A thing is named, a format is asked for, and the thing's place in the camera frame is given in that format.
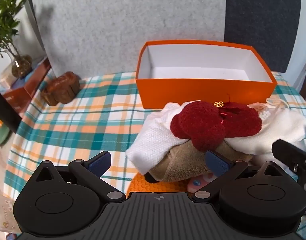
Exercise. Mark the cream white cloth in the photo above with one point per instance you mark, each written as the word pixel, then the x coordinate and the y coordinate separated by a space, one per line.
pixel 275 127

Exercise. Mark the orange honeycomb silicone mat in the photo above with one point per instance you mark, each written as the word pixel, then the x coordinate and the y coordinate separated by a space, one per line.
pixel 148 183

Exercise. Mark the white waffle towel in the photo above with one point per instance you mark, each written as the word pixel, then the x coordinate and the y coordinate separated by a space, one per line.
pixel 153 140

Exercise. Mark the orange cardboard box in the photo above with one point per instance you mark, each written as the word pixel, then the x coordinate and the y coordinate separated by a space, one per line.
pixel 192 92

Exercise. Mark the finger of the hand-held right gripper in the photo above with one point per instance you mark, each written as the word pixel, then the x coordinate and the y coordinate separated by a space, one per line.
pixel 290 152

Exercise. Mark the black bar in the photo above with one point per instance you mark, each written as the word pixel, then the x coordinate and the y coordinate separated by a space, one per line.
pixel 5 110

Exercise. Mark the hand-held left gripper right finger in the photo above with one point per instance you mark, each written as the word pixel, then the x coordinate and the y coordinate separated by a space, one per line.
pixel 216 163

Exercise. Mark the green plate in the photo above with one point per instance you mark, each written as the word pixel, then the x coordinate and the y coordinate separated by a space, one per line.
pixel 0 137

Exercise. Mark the light grey felt panel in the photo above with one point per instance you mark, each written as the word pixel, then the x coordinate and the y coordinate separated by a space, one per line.
pixel 118 25

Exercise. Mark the green leafy plant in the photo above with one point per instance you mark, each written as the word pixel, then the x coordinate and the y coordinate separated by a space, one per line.
pixel 5 22

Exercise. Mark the beige towel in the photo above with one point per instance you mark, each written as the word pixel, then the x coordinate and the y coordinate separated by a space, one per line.
pixel 182 162

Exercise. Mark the brown wooden stump ornament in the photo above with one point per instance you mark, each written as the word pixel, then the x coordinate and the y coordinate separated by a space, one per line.
pixel 60 87

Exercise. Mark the pink tissue pack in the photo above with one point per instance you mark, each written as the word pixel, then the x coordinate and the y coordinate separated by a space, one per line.
pixel 195 183

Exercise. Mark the dark red fluffy plush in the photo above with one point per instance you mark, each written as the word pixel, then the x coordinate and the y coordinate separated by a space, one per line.
pixel 200 122

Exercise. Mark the dark grey felt panel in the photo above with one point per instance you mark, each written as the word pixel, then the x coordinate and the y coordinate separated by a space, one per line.
pixel 260 17

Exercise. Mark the white lace cloth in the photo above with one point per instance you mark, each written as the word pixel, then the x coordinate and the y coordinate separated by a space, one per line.
pixel 0 205

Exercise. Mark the plaid tablecloth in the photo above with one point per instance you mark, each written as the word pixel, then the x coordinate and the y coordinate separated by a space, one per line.
pixel 80 130

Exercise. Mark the brown wooden cabinet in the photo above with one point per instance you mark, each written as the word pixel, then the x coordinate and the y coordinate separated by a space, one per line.
pixel 20 97

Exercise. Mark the glass vase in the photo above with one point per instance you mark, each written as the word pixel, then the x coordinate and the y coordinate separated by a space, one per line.
pixel 22 66

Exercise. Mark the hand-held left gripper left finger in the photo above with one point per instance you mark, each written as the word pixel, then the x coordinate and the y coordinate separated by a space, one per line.
pixel 100 163

